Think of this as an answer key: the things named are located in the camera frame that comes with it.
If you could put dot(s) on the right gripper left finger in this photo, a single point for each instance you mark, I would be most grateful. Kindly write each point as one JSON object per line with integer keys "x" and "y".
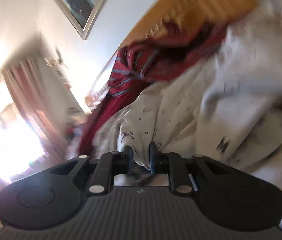
{"x": 108, "y": 166}

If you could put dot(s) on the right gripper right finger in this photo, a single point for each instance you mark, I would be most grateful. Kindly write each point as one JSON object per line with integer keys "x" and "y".
{"x": 173, "y": 165}

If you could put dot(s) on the cream printed garment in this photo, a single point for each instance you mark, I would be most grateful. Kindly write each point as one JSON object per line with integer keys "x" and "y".
{"x": 227, "y": 107}

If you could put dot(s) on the red striped cloth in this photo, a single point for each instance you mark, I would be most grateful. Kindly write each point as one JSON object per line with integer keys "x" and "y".
{"x": 144, "y": 62}

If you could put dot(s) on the pink curtain right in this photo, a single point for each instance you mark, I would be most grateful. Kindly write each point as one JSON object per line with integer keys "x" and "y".
{"x": 43, "y": 101}

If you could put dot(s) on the wooden headboard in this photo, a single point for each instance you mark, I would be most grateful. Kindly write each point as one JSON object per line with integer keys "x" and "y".
{"x": 188, "y": 15}

